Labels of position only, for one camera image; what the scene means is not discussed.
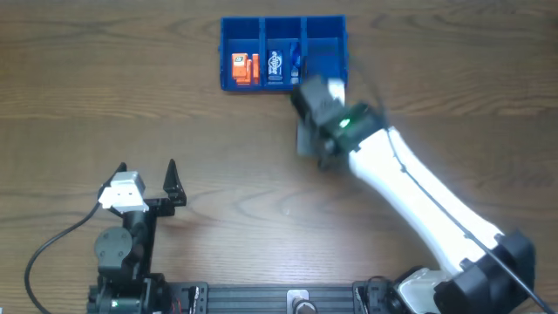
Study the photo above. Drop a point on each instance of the orange candy box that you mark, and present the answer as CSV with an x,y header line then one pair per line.
x,y
240,64
248,80
256,70

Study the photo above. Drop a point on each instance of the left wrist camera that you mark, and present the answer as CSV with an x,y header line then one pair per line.
x,y
124,192

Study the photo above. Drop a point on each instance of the blue candy pack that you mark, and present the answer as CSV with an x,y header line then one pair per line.
x,y
295,61
275,65

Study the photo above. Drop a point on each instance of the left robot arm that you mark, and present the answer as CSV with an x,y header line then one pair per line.
x,y
113,248

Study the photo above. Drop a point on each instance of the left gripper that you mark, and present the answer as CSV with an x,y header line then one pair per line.
x,y
159,207

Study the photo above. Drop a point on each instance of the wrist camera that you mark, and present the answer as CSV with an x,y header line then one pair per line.
x,y
124,192
338,90

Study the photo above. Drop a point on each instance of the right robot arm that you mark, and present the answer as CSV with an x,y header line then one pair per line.
x,y
414,187

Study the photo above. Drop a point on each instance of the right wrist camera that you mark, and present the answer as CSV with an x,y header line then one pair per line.
x,y
338,90

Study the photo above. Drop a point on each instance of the mounting rail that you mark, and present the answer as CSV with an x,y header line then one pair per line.
x,y
253,298

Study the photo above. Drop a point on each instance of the blue tray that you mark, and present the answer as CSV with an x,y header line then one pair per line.
x,y
244,30

